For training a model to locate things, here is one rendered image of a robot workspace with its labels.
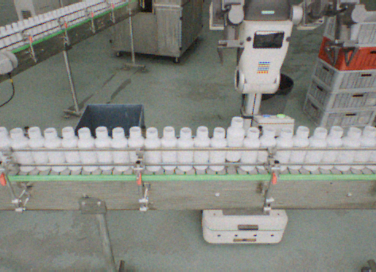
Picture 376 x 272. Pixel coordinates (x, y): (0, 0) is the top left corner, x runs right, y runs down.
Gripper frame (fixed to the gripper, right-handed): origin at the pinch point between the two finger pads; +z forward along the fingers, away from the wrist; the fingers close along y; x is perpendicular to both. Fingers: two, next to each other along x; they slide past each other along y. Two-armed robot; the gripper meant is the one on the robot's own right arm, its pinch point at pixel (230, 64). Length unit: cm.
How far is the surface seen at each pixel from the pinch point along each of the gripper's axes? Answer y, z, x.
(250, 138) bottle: 4.7, 26.1, -25.0
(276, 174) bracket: 11.7, 36.2, -32.4
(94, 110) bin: -70, 24, 33
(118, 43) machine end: -140, -49, 364
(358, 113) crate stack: 158, 45, 188
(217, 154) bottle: -6.5, 31.9, -24.7
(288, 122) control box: 22.0, 22.8, -9.1
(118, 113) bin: -57, 25, 35
